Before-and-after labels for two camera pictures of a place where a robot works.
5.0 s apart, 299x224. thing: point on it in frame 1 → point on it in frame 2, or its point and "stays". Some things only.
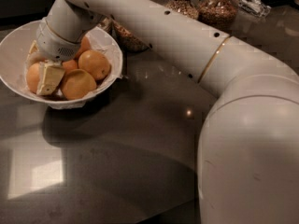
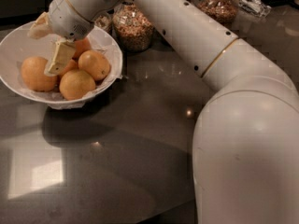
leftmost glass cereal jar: x=106 y=23 stays
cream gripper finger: x=51 y=73 → x=64 y=54
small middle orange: x=69 y=65 stays
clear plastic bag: x=250 y=5 stays
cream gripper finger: x=34 y=49 → x=40 y=27
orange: x=78 y=84 stays
